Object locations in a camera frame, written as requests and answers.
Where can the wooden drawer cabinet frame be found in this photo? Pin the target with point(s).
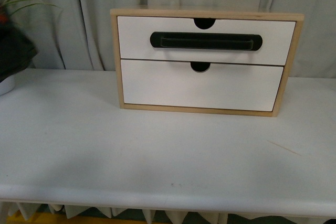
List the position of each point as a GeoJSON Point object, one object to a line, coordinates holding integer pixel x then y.
{"type": "Point", "coordinates": [203, 66]}

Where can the white bottom drawer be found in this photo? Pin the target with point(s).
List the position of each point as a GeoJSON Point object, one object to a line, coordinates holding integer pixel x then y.
{"type": "Point", "coordinates": [221, 86]}

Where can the black drawer handle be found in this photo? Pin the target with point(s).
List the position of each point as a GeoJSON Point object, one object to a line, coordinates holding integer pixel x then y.
{"type": "Point", "coordinates": [209, 41]}

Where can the white plastic plant pot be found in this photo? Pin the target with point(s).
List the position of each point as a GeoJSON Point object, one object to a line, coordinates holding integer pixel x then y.
{"type": "Point", "coordinates": [7, 85]}

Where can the white table skirt cloth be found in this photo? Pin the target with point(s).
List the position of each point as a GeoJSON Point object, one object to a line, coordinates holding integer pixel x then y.
{"type": "Point", "coordinates": [19, 212]}

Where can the white top drawer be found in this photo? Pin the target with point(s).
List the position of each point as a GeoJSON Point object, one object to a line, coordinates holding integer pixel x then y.
{"type": "Point", "coordinates": [135, 32]}

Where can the grey curtain backdrop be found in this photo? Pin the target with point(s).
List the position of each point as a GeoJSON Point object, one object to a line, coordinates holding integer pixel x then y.
{"type": "Point", "coordinates": [76, 34]}

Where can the white drawer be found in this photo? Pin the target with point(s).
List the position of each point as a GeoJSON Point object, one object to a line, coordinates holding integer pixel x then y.
{"type": "Point", "coordinates": [221, 86]}
{"type": "Point", "coordinates": [135, 32]}

